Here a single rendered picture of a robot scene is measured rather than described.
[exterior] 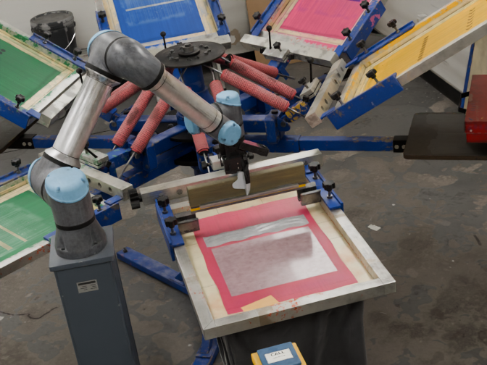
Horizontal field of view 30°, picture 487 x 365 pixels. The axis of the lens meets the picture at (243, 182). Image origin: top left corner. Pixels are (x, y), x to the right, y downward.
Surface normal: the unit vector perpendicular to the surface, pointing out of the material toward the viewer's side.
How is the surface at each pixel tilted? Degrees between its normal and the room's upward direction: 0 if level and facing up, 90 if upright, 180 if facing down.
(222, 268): 0
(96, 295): 90
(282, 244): 0
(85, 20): 90
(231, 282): 0
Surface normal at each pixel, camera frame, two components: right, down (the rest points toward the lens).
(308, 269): -0.12, -0.88
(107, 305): 0.14, 0.43
